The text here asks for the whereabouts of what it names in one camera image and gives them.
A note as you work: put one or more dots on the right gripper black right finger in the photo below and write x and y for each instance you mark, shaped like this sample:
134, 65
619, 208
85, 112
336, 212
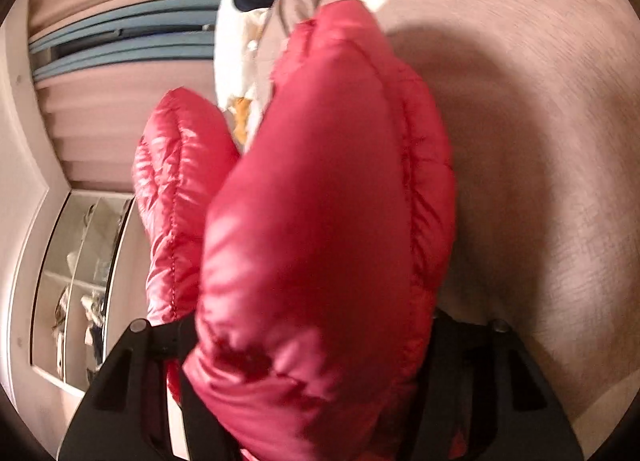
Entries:
481, 396

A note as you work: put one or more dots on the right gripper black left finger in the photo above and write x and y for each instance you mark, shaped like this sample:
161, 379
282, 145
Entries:
124, 414

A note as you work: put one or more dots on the red puffer down jacket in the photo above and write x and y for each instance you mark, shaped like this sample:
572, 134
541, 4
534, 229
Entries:
311, 262

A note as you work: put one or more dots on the glass door display cabinet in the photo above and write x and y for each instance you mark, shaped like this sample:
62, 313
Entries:
69, 316

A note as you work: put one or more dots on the pink pleated curtain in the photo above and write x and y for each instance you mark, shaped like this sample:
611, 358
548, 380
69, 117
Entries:
95, 117

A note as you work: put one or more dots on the taupe polka dot duvet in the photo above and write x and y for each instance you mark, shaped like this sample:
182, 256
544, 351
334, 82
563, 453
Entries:
541, 103

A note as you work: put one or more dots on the grey blue curtain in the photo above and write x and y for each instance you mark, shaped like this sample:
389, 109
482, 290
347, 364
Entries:
159, 30

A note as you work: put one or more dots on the white plush goose toy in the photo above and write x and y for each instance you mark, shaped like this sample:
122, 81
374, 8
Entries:
237, 37

